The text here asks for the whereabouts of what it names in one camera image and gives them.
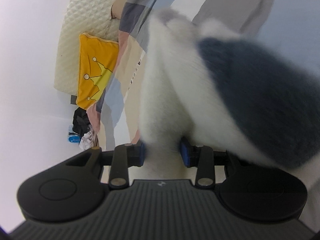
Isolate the cream sweater with navy stripes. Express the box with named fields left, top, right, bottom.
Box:
left=139, top=7, right=320, bottom=181

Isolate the white crumpled cloth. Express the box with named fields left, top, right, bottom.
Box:
left=79, top=131, right=95, bottom=151

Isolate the black bag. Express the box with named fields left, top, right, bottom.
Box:
left=72, top=107, right=91, bottom=137

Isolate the blue bottle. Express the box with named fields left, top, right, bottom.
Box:
left=68, top=125, right=81, bottom=144

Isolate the yellow crown pillow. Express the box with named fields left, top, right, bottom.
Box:
left=76, top=33, right=119, bottom=110

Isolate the cream quilted headboard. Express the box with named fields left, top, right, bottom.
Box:
left=54, top=0, right=119, bottom=95

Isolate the patchwork checkered bed quilt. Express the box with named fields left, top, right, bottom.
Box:
left=86, top=0, right=320, bottom=181

